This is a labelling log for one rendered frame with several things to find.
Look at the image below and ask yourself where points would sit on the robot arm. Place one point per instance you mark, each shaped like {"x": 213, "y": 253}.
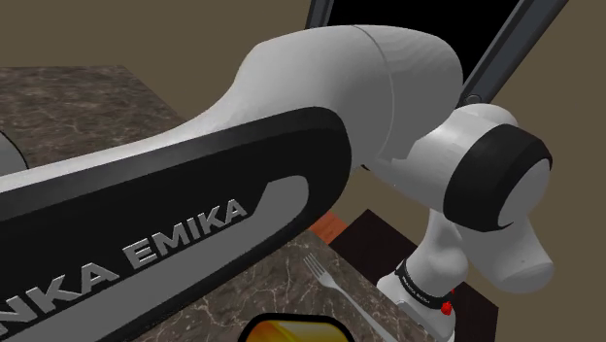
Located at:
{"x": 331, "y": 85}

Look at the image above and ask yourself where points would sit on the wooden counter cabinet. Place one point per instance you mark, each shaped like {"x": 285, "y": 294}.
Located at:
{"x": 329, "y": 227}

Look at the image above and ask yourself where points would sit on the dark robot stand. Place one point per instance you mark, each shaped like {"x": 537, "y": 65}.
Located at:
{"x": 374, "y": 251}

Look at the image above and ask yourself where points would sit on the silver fork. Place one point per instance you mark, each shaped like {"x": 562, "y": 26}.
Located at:
{"x": 331, "y": 284}

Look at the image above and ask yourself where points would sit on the yellow object with black rim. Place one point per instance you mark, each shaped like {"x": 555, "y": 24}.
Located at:
{"x": 296, "y": 331}

